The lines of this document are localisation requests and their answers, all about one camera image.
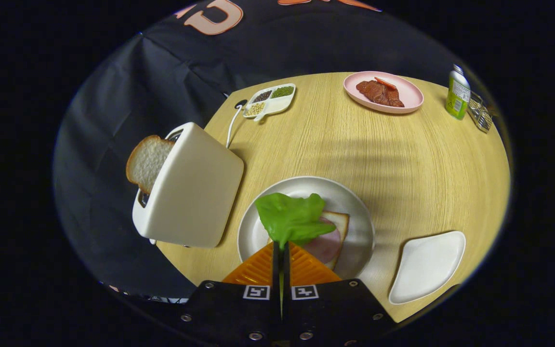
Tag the black round table grommet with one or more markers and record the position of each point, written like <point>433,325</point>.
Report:
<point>240,103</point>

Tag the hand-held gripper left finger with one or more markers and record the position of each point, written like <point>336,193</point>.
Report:
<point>239,313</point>

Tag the green lettuce leaf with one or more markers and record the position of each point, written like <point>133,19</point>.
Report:
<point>289,217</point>

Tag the green bottle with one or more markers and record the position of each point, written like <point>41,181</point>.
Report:
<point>456,101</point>

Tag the white divided seasoning dish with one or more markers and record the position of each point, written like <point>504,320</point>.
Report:
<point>277,103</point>

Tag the toasted bread slice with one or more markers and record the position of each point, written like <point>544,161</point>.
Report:
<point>147,161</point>

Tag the orange sausage slice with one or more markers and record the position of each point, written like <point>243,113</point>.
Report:
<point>384,83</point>

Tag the red meat slices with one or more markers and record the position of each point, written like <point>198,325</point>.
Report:
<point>378,94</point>

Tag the white curved plate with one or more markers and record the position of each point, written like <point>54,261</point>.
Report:
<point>427,267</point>

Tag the round white plate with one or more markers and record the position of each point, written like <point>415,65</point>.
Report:
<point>354,217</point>

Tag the pink plate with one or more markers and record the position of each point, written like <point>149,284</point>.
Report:
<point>412,96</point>

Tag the pink ham slice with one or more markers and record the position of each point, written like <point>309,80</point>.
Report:
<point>325,246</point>

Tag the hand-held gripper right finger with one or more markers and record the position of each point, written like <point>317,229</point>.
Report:
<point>330,313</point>

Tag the white toaster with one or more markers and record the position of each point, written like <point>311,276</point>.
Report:
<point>195,193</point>

